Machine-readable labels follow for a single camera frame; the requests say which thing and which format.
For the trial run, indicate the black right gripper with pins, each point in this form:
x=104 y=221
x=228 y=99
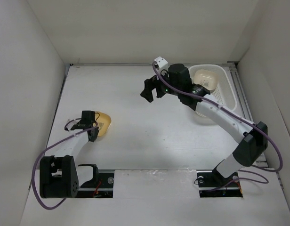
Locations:
x=149 y=84

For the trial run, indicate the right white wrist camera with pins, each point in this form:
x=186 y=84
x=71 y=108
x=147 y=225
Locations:
x=160 y=64

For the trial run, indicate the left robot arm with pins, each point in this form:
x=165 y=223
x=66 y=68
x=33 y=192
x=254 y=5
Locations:
x=60 y=176

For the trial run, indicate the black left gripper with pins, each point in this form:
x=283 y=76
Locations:
x=93 y=138

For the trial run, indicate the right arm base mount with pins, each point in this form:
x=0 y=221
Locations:
x=210 y=188

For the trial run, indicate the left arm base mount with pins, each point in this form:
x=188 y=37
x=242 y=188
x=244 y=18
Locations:
x=103 y=188

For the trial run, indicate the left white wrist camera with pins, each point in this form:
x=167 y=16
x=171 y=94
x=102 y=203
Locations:
x=69 y=124

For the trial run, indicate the cream panda plate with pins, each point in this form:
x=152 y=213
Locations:
x=207 y=79

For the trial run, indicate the white perforated plastic bin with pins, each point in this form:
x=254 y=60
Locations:
x=224 y=93

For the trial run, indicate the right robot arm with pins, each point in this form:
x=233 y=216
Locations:
x=251 y=138

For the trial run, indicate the yellow panda plate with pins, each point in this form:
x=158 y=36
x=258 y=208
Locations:
x=103 y=121

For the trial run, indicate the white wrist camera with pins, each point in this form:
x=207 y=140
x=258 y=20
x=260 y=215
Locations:
x=69 y=124
x=160 y=64

